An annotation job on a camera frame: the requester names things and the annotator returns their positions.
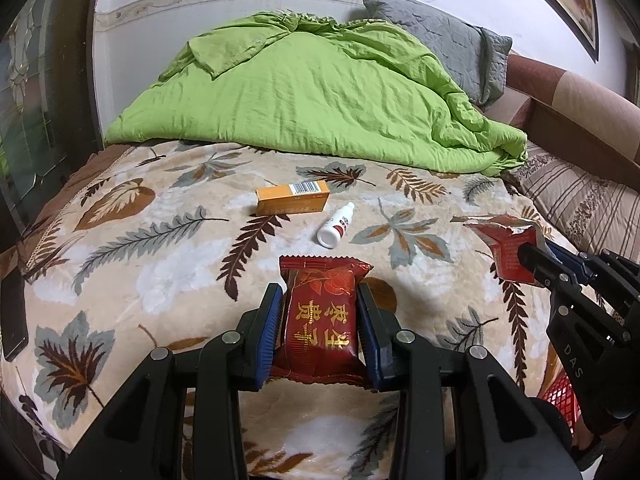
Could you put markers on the green quilt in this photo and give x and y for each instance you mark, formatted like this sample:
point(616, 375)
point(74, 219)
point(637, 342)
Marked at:
point(310, 90)

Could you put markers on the small white bottle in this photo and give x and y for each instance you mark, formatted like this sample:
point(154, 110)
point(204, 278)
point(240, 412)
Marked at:
point(335, 227)

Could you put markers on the leaf print blanket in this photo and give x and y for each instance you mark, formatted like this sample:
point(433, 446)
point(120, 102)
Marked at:
point(175, 270)

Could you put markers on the grey quilted pillow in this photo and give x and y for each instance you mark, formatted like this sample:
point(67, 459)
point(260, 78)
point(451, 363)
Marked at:
point(445, 45)

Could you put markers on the orange carton box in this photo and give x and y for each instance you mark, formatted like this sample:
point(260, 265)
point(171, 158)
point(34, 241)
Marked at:
point(292, 200)

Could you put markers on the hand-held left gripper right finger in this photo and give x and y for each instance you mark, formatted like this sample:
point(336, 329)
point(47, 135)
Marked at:
point(369, 330)

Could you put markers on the wooden stained glass door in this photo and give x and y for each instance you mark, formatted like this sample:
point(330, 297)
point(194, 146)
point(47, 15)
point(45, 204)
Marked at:
point(40, 110)

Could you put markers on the brown upholstered headboard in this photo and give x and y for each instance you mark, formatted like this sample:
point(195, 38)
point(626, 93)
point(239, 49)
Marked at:
point(565, 85)

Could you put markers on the torn red packet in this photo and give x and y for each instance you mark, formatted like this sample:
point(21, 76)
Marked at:
point(507, 255)

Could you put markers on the black phone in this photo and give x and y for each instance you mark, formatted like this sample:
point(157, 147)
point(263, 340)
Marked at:
point(12, 317)

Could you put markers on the red plastic basket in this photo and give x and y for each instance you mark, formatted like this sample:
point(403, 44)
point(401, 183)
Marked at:
point(562, 402)

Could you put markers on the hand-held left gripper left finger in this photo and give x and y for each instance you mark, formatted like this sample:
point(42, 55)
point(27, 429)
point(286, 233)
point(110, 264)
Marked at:
point(271, 325)

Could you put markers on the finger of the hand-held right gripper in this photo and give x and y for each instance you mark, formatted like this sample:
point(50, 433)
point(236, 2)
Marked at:
point(570, 262)
point(542, 267)

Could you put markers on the dark red snack packet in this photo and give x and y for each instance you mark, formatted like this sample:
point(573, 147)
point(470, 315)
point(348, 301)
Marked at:
point(320, 310)

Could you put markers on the striped beige pillow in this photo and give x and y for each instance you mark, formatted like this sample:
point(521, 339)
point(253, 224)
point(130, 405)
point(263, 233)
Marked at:
point(575, 200)

